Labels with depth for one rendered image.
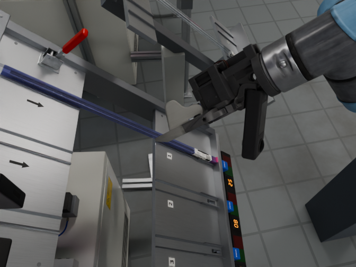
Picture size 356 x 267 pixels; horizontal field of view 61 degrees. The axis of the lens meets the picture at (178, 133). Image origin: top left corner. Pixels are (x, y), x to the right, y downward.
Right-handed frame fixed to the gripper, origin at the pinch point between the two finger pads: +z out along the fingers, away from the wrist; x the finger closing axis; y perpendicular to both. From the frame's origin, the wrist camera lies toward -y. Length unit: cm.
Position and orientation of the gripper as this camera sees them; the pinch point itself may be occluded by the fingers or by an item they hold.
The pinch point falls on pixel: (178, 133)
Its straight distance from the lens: 57.2
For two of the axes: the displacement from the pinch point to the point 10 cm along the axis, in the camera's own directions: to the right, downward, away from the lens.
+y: -4.5, -8.9, -0.1
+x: -4.8, 2.5, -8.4
